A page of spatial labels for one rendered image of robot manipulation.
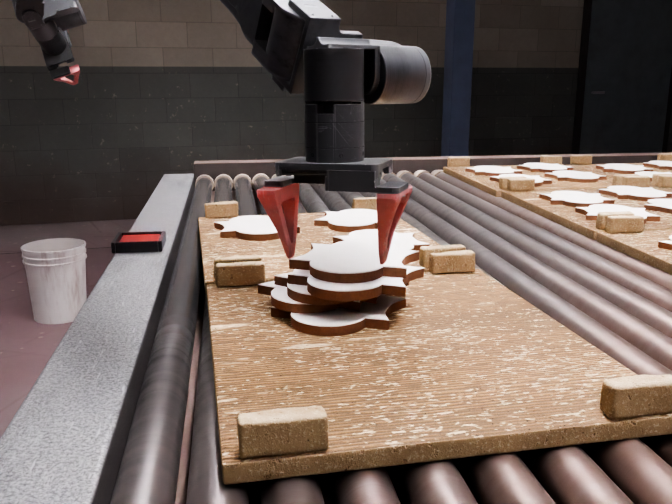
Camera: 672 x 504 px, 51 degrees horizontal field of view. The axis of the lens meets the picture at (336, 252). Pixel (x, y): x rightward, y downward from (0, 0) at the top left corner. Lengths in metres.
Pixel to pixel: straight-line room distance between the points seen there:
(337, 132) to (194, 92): 5.42
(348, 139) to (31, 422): 0.36
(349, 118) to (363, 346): 0.21
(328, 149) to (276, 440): 0.29
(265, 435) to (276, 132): 5.73
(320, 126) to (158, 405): 0.28
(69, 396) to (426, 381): 0.30
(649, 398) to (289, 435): 0.26
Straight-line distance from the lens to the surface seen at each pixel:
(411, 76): 0.70
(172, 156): 6.08
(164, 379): 0.64
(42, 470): 0.54
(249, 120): 6.11
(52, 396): 0.65
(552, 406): 0.57
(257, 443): 0.47
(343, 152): 0.65
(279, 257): 0.97
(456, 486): 0.49
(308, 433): 0.48
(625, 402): 0.56
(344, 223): 1.13
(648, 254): 1.08
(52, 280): 3.61
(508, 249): 1.12
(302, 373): 0.60
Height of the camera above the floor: 1.18
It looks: 14 degrees down
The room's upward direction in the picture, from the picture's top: straight up
